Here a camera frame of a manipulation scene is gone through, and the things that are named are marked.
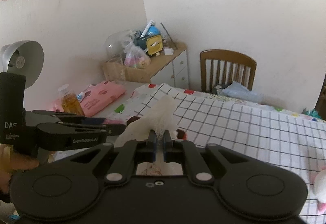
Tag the light blue cloth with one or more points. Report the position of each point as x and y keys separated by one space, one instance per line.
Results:
x=237 y=91

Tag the yellow cartoon desk clock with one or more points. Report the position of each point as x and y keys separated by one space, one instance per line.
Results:
x=154 y=45

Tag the white black grid tablecloth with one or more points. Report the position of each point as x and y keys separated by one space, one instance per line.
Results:
x=289 y=141

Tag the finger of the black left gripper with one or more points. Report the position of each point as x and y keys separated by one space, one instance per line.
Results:
x=71 y=117
x=67 y=136

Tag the left hand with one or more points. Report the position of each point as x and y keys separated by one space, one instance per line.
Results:
x=11 y=162

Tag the amber liquid bottle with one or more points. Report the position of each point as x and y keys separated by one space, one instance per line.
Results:
x=69 y=101

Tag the plastic bag of pink items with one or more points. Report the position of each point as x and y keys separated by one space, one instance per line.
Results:
x=135 y=57

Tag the pink patterned folded cloth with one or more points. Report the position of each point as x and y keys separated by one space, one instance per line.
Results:
x=97 y=97

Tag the white desk lamp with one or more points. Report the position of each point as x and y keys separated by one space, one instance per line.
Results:
x=23 y=58

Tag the white polka dot cloth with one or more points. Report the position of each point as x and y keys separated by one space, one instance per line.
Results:
x=135 y=102

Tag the brown wooden chair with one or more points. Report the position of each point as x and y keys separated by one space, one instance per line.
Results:
x=222 y=67

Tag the white blue tube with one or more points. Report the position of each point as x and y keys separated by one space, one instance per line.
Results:
x=81 y=96

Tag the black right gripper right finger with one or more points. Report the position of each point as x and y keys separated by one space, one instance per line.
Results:
x=185 y=153

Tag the wooden desktop organizer box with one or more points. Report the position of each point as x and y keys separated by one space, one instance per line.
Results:
x=114 y=71

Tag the white wooden drawer cabinet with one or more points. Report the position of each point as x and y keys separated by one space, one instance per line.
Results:
x=170 y=69

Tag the small white box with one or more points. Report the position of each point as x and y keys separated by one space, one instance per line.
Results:
x=168 y=51

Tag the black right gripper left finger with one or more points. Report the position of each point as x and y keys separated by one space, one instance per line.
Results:
x=124 y=160

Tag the white plush toy bag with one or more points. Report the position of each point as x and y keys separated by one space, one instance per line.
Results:
x=319 y=188

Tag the clear glass dome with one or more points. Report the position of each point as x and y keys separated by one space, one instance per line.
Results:
x=115 y=43

